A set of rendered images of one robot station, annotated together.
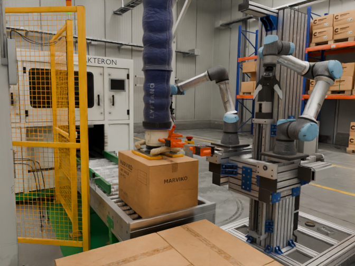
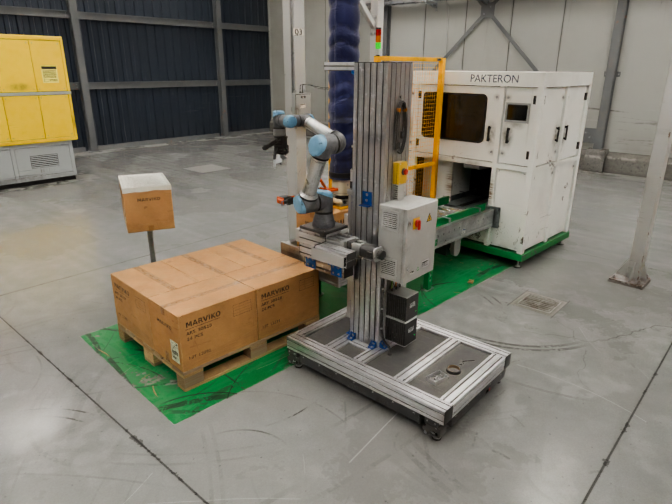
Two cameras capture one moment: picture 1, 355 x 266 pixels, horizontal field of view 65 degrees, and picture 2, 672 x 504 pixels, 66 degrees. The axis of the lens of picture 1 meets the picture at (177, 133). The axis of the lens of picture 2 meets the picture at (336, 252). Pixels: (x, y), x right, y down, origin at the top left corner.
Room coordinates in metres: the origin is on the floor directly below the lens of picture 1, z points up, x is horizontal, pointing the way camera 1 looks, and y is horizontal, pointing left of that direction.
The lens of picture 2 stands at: (1.20, -3.86, 2.00)
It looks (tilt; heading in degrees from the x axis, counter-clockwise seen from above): 20 degrees down; 77
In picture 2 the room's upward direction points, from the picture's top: straight up
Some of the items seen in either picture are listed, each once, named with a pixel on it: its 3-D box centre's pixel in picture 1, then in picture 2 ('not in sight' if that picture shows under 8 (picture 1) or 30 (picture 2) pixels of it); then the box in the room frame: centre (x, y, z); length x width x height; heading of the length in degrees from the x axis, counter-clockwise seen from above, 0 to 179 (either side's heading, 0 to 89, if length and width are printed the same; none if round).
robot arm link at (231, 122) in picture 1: (231, 122); not in sight; (2.24, -0.43, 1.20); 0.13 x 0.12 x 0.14; 162
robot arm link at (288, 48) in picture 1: (281, 48); (289, 121); (1.64, -0.59, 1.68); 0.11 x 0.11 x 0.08; 25
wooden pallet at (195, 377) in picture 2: not in sight; (220, 326); (1.12, -0.11, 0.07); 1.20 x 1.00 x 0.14; 32
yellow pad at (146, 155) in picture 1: (145, 152); not in sight; (2.11, 0.24, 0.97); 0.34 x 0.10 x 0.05; 32
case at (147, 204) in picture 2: not in sight; (146, 201); (0.51, 1.08, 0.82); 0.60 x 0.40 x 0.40; 102
